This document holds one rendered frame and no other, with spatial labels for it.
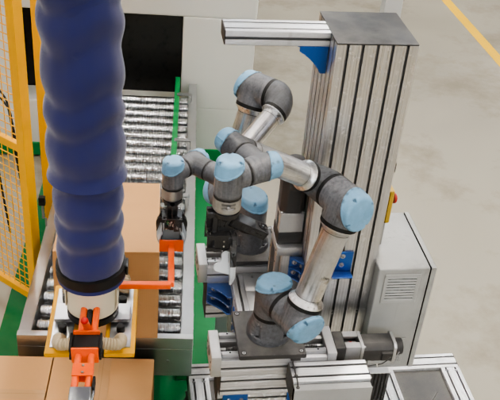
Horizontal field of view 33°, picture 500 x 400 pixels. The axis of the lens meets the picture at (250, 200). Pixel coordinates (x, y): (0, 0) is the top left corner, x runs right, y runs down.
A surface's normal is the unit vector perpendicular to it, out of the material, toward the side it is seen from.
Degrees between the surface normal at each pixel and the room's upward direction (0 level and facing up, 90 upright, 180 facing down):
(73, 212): 77
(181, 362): 90
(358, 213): 83
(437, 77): 0
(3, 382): 0
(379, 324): 90
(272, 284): 7
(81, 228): 109
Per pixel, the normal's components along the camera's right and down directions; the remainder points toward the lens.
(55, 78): -0.37, 0.34
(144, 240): 0.07, -0.89
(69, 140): -0.25, 0.77
